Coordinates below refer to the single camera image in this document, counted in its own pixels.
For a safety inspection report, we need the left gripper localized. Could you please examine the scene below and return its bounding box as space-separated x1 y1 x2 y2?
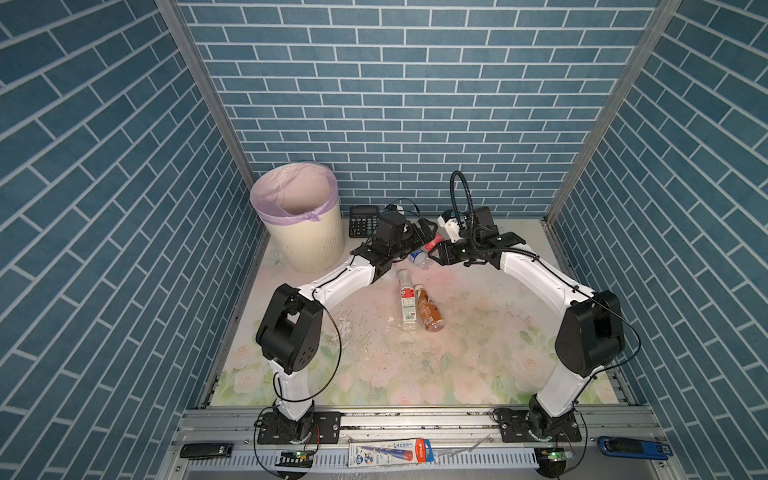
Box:
386 216 437 261

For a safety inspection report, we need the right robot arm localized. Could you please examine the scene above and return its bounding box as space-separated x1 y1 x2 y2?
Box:
430 207 625 440

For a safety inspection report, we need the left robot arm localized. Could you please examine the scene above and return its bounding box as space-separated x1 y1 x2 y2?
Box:
255 211 438 422

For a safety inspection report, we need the white bin with pink liner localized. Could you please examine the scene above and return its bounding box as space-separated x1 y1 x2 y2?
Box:
250 162 344 273

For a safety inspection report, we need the clear bottle red label yellow cap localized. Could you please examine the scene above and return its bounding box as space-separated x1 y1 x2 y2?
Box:
422 233 444 255

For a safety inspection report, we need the clear bottle blue label blue cap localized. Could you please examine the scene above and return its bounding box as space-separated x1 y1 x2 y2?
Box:
409 249 429 270

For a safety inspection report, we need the brown tea bottle white cap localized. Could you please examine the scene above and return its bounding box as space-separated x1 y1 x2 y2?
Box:
414 284 444 332

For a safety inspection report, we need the black desk calculator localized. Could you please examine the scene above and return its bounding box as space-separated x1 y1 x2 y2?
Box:
348 205 380 239

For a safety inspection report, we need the clear bottle red white label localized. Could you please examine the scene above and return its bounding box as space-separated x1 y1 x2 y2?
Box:
398 269 418 331

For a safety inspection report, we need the white red blue tube package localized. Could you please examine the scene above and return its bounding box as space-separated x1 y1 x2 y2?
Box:
347 438 435 468

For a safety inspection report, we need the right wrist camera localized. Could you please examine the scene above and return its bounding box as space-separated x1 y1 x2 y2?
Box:
437 209 464 243

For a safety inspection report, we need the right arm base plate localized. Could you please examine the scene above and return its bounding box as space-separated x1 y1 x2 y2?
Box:
491 407 582 443

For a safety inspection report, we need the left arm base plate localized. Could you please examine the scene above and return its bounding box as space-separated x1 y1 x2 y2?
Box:
256 409 342 445

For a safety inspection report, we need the white slotted cable duct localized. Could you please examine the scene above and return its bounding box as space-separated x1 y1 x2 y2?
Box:
187 447 539 473

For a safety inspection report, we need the blue black device on rail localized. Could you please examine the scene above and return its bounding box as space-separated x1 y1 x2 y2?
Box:
597 436 673 461

